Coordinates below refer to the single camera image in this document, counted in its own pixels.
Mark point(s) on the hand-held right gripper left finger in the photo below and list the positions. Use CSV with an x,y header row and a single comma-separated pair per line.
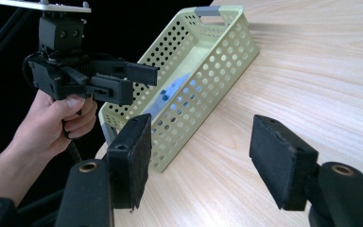
x,y
129,164

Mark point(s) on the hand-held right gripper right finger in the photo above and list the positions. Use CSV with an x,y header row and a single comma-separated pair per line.
x,y
280,164

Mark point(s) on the blue glove with dark dots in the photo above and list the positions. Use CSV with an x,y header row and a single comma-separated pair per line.
x,y
178,86

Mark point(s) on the pale green perforated plastic basket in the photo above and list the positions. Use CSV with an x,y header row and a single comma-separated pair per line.
x,y
201,91

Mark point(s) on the black stand post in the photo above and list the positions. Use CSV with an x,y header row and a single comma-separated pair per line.
x,y
0,38

